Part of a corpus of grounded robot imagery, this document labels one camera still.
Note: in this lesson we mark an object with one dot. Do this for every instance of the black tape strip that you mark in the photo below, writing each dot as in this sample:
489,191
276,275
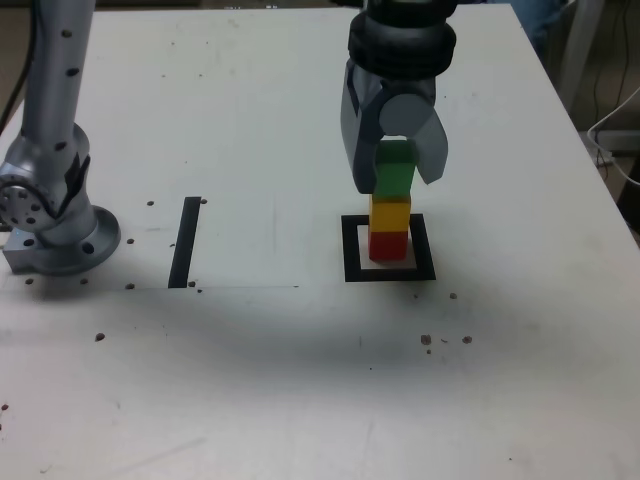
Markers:
184,240

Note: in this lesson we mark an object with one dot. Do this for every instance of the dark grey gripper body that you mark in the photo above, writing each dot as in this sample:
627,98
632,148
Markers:
405,86

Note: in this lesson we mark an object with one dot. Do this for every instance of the white box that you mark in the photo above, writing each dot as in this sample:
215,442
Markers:
620,141

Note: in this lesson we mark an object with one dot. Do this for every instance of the red cube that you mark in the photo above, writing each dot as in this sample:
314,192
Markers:
387,246

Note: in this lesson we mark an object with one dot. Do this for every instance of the white metal post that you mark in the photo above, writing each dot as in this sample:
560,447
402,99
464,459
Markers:
580,50

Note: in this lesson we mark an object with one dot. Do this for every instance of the green cube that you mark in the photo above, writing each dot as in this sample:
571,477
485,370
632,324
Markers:
395,172

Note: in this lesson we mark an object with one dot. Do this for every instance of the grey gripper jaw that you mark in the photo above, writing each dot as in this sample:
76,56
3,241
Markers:
430,150
360,135

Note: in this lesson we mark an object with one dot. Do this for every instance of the yellow cube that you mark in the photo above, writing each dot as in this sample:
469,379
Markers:
389,215

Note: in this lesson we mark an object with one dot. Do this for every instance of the blue cloth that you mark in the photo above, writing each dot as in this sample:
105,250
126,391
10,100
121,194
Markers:
542,20

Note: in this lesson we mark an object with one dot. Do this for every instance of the black tape square outline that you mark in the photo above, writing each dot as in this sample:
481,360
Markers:
350,250

